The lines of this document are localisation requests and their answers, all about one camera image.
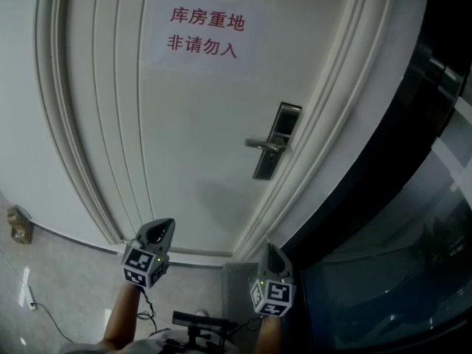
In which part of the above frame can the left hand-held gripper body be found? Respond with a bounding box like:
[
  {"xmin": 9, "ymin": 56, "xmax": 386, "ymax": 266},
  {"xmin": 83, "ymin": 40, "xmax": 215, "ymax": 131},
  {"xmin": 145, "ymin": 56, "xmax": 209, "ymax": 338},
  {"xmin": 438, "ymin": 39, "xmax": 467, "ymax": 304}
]
[{"xmin": 121, "ymin": 240, "xmax": 170, "ymax": 290}]

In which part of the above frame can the person's gray shirt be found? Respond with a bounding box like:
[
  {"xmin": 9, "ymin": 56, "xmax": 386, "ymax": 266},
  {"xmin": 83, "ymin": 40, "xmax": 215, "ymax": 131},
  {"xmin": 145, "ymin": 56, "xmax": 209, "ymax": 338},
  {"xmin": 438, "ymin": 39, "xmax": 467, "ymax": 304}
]
[{"xmin": 60, "ymin": 328, "xmax": 259, "ymax": 354}]

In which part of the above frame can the white power strip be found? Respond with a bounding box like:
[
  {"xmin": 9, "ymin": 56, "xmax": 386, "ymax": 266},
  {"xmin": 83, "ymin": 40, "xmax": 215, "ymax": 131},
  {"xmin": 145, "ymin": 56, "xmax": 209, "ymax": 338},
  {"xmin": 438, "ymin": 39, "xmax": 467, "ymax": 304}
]
[{"xmin": 18, "ymin": 285, "xmax": 38, "ymax": 311}]

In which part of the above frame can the black power strip cable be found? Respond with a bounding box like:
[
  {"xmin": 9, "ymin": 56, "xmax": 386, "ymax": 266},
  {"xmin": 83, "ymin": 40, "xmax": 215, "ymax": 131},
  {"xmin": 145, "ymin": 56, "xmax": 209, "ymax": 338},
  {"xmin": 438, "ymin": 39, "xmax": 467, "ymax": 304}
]
[{"xmin": 35, "ymin": 302, "xmax": 74, "ymax": 342}]

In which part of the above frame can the paper sign with red text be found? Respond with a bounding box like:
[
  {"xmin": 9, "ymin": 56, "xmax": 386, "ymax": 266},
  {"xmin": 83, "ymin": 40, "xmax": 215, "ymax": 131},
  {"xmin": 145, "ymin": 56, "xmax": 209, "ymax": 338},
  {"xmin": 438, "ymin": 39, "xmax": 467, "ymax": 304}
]
[{"xmin": 147, "ymin": 0, "xmax": 274, "ymax": 75}]

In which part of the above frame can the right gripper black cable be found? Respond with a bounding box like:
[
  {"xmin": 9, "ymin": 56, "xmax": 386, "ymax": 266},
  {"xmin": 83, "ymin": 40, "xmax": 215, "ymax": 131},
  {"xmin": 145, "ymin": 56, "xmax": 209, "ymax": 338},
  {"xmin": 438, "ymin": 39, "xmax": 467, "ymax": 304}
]
[{"xmin": 228, "ymin": 315, "xmax": 265, "ymax": 337}]

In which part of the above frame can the black chest-mounted device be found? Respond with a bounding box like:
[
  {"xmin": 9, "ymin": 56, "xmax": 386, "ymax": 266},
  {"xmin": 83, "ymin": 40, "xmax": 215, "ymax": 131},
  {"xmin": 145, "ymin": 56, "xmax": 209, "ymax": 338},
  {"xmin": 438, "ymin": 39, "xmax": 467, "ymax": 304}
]
[{"xmin": 172, "ymin": 310, "xmax": 237, "ymax": 354}]

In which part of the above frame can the person's left forearm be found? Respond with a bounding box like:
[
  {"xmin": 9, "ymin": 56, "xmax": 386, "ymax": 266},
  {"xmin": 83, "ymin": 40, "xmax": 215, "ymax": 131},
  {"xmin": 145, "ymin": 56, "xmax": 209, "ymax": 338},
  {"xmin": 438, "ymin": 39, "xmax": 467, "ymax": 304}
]
[{"xmin": 101, "ymin": 282, "xmax": 143, "ymax": 352}]

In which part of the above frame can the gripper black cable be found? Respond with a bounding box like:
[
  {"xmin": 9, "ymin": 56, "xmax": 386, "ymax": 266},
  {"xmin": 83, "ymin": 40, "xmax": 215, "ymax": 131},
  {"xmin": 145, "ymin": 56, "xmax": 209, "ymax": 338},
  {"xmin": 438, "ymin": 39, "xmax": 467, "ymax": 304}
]
[
  {"xmin": 228, "ymin": 315, "xmax": 265, "ymax": 337},
  {"xmin": 138, "ymin": 288, "xmax": 159, "ymax": 331}
]

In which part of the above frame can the black framed glass door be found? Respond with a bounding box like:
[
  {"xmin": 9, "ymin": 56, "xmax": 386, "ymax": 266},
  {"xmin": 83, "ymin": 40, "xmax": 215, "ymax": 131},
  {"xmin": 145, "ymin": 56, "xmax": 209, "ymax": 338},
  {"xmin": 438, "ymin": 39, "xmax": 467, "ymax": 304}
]
[{"xmin": 280, "ymin": 0, "xmax": 472, "ymax": 354}]

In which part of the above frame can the silver door lever handle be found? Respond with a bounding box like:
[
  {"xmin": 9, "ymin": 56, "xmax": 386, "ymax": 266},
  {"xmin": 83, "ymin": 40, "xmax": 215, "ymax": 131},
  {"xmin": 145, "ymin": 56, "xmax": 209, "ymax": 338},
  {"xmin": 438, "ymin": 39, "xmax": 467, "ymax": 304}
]
[{"xmin": 245, "ymin": 137, "xmax": 291, "ymax": 153}]

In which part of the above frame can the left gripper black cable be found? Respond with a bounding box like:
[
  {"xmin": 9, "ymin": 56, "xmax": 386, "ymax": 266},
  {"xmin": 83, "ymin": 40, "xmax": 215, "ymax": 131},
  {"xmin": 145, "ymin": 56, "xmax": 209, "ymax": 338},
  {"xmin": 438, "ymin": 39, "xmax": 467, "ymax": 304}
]
[{"xmin": 138, "ymin": 288, "xmax": 159, "ymax": 331}]

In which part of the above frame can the person's right forearm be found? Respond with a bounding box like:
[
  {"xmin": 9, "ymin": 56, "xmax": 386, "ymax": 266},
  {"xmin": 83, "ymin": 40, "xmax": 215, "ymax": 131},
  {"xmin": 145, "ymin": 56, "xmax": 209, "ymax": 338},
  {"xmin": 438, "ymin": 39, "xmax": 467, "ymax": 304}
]
[{"xmin": 254, "ymin": 313, "xmax": 283, "ymax": 354}]

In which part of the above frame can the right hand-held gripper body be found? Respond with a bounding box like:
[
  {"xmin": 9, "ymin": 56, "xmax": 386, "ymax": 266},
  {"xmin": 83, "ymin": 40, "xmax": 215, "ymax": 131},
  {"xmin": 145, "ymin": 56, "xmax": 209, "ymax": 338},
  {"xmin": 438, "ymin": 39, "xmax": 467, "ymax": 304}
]
[{"xmin": 250, "ymin": 277, "xmax": 297, "ymax": 316}]

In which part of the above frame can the silver door lock plate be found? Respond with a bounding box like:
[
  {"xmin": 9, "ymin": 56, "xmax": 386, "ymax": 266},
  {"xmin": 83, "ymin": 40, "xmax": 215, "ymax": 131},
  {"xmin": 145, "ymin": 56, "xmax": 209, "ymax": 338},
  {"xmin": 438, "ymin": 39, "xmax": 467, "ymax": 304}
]
[{"xmin": 253, "ymin": 101, "xmax": 302, "ymax": 181}]

